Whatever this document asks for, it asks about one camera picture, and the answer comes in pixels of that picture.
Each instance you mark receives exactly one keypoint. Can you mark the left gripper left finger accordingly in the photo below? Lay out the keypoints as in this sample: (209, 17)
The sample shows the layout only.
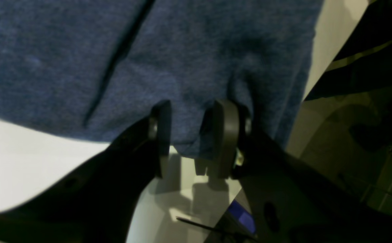
(95, 202)

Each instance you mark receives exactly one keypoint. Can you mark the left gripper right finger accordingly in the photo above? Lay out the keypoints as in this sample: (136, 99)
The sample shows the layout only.
(290, 202)

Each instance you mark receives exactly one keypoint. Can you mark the dark blue t-shirt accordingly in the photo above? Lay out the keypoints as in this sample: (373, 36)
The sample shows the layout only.
(88, 69)

